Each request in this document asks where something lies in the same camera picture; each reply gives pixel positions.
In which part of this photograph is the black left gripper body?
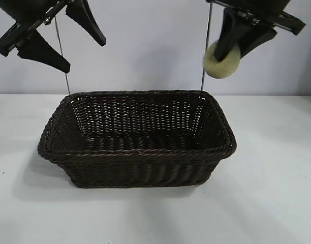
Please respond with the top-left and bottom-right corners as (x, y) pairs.
(0, 0), (78, 58)

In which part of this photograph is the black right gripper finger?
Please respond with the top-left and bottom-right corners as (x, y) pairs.
(213, 8), (242, 62)
(236, 27), (278, 60)

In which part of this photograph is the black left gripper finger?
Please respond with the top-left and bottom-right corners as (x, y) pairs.
(65, 0), (107, 48)
(16, 30), (71, 75)

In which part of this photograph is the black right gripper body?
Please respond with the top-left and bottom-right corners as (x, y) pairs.
(205, 0), (307, 36)

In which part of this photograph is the pale yellow egg yolk pastry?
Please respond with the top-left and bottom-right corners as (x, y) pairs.
(204, 40), (241, 78)

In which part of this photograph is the dark brown woven basket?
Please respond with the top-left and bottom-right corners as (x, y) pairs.
(37, 89), (238, 190)

